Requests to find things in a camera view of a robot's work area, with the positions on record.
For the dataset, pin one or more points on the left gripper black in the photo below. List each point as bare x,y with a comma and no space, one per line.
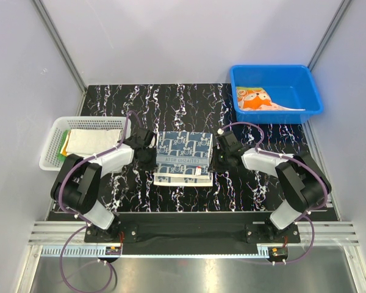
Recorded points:
152,165

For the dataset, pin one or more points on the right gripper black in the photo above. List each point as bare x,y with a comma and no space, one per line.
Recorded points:
215,166

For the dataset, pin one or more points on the grey blue patterned towel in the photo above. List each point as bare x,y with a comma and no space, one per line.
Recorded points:
183,159

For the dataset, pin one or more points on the light grey towel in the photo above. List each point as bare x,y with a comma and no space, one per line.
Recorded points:
87,142

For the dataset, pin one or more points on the brown yellow towel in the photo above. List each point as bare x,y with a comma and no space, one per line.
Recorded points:
64,142

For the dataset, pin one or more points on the green microfiber towel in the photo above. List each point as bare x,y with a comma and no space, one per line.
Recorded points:
59,156

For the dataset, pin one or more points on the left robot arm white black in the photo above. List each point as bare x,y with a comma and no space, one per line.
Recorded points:
77,185

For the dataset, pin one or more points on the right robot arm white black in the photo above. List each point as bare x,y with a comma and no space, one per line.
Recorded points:
303,183

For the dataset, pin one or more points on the black marble pattern mat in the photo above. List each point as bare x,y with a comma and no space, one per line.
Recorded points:
189,107

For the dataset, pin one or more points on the orange patterned cloth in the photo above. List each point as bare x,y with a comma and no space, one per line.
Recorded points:
257,99

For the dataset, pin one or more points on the blue plastic bin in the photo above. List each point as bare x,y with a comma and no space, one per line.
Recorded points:
291,86

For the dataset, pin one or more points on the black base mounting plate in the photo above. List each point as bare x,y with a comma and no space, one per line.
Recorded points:
193,233

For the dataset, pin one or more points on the white perforated plastic basket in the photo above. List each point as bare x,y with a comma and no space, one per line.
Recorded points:
48,158

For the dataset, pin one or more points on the right small circuit board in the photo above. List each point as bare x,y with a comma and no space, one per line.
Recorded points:
279,252

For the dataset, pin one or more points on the small circuit board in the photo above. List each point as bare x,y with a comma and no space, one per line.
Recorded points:
114,250
279,252

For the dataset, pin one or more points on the left small circuit board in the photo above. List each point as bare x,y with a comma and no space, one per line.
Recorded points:
114,250

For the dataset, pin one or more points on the aluminium rail front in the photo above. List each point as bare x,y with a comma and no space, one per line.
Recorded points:
326,233

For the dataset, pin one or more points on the left aluminium frame post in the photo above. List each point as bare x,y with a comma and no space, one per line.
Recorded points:
54,34

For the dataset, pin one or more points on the aluminium frame post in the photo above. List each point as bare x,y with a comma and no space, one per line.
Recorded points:
329,32
54,34

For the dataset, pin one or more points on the right aluminium frame post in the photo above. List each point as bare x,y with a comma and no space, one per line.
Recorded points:
329,32

